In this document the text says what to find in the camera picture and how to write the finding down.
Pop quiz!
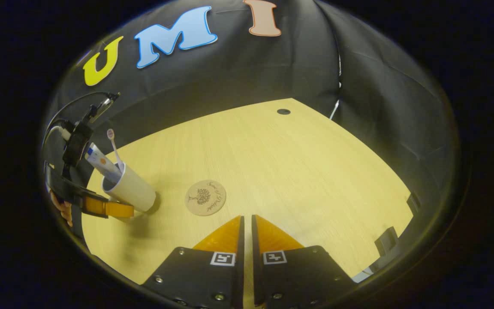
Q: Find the white toothbrush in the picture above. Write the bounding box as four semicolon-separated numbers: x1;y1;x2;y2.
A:
106;128;125;172

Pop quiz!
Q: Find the white cable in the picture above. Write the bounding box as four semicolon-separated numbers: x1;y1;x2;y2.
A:
329;26;343;121

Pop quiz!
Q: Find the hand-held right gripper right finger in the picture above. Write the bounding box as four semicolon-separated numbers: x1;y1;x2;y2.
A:
251;214;355;307

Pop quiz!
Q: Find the white cup with wooden handle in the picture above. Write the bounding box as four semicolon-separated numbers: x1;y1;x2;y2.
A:
102;162;157;212

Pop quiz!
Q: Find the light wooden desktop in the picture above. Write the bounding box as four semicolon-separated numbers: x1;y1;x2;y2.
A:
81;98;415;309

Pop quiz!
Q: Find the white toothpaste tube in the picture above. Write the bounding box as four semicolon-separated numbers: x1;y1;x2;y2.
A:
85;143;123;180

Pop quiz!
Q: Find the round cork coaster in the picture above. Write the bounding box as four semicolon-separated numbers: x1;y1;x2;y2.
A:
185;179;227;216

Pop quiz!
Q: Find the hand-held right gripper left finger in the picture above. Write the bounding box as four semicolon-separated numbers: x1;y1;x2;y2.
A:
141;215;246;309

